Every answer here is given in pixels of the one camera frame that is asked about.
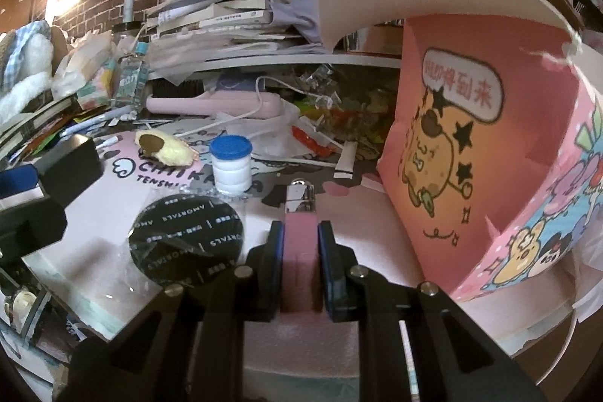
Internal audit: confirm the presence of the yellow plush toy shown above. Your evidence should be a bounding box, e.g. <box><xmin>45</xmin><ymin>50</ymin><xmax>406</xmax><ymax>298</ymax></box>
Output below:
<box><xmin>134</xmin><ymin>130</ymin><xmax>199</xmax><ymax>167</ymax></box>

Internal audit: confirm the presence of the white squeeze tube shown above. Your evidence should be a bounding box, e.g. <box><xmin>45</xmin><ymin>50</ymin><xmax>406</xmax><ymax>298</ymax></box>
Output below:
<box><xmin>334</xmin><ymin>141</ymin><xmax>361</xmax><ymax>179</ymax></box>

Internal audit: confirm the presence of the white charging cable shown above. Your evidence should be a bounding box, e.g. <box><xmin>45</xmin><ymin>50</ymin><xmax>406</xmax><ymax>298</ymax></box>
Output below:
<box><xmin>181</xmin><ymin>76</ymin><xmax>293</xmax><ymax>140</ymax></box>

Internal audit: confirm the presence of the pink cartoon cardboard box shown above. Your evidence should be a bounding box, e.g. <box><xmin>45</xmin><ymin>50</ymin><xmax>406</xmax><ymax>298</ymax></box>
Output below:
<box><xmin>318</xmin><ymin>0</ymin><xmax>603</xmax><ymax>304</ymax></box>

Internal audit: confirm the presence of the pink lighter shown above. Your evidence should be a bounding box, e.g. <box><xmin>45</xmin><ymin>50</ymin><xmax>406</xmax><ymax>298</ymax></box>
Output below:
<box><xmin>282</xmin><ymin>178</ymin><xmax>326</xmax><ymax>313</ymax></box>

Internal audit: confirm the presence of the white plastic bag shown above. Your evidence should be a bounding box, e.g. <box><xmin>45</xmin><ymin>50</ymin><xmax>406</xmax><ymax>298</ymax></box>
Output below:
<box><xmin>52</xmin><ymin>32</ymin><xmax>118</xmax><ymax>108</ymax></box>

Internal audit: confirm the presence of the white jar with blue lid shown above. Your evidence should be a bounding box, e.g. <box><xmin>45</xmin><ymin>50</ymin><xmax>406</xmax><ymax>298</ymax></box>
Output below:
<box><xmin>208</xmin><ymin>136</ymin><xmax>254</xmax><ymax>196</ymax></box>

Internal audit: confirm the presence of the black round compact in wrapper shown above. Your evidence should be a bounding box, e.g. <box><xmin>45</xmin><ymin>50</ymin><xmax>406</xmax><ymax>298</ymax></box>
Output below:
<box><xmin>128</xmin><ymin>194</ymin><xmax>248</xmax><ymax>290</ymax></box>

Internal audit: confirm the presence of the pile of clear wrappers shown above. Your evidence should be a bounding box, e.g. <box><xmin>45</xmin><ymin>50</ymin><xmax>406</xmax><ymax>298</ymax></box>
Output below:
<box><xmin>283</xmin><ymin>65</ymin><xmax>401</xmax><ymax>148</ymax></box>

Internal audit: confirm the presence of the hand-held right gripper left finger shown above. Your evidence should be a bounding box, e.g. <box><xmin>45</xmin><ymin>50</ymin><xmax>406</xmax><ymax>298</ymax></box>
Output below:
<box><xmin>57</xmin><ymin>220</ymin><xmax>286</xmax><ymax>402</ymax></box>

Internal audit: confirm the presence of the pink hairbrush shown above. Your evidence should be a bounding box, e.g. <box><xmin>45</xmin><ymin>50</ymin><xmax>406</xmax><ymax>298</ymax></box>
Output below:
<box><xmin>146</xmin><ymin>93</ymin><xmax>283</xmax><ymax>121</ymax></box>

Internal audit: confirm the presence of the stack of books and papers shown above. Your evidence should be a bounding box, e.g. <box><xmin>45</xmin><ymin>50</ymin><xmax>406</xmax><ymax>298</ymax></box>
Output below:
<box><xmin>144</xmin><ymin>0</ymin><xmax>326</xmax><ymax>73</ymax></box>

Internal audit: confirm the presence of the white plush toy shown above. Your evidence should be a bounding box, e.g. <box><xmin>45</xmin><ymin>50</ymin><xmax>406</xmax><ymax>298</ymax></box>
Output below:
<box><xmin>0</xmin><ymin>21</ymin><xmax>55</xmax><ymax>125</ymax></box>

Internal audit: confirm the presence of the white marker pen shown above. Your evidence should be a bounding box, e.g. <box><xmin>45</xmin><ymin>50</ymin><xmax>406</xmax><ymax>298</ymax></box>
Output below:
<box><xmin>61</xmin><ymin>112</ymin><xmax>124</xmax><ymax>138</ymax></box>

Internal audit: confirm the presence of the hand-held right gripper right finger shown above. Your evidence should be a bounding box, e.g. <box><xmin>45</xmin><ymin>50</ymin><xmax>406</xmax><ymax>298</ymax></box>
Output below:
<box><xmin>318</xmin><ymin>220</ymin><xmax>538</xmax><ymax>402</ymax></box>

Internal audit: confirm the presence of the purple cloth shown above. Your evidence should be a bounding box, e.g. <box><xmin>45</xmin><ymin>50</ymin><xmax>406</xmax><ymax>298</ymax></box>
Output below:
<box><xmin>268</xmin><ymin>0</ymin><xmax>331</xmax><ymax>46</ymax></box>

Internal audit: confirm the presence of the black power adapter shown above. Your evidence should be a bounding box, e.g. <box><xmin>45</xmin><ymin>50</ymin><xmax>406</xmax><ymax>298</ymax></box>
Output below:
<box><xmin>35</xmin><ymin>133</ymin><xmax>105</xmax><ymax>206</ymax></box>

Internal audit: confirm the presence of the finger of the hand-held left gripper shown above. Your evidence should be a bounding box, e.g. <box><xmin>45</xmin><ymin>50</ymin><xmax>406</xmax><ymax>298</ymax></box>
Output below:
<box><xmin>0</xmin><ymin>165</ymin><xmax>39</xmax><ymax>201</ymax></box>
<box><xmin>0</xmin><ymin>195</ymin><xmax>67</xmax><ymax>264</ymax></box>

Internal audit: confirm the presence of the pink printed desk mat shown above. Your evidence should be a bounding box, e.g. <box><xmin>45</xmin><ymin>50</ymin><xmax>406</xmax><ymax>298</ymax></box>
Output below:
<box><xmin>21</xmin><ymin>124</ymin><xmax>575</xmax><ymax>402</ymax></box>

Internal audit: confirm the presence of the red snack packet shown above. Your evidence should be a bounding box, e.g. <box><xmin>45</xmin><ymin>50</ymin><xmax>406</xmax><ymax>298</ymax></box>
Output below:
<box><xmin>291</xmin><ymin>125</ymin><xmax>340</xmax><ymax>155</ymax></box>

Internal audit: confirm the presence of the clear glass bottle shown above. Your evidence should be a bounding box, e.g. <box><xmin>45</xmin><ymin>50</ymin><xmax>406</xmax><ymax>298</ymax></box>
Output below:
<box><xmin>113</xmin><ymin>21</ymin><xmax>152</xmax><ymax>108</ymax></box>

